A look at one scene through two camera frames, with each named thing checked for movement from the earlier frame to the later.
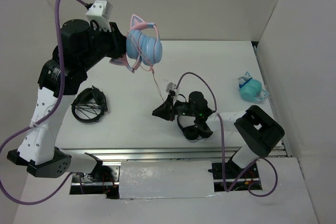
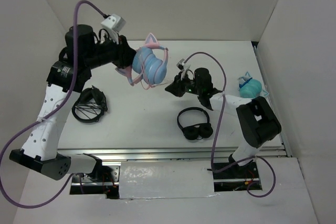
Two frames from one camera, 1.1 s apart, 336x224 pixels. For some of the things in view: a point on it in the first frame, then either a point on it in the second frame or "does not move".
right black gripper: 166,110 → 177,87
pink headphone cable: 155,81 → 152,86
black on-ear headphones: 191,132 does not move
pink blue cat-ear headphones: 140,47 → 148,65
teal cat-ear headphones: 250,89 does not move
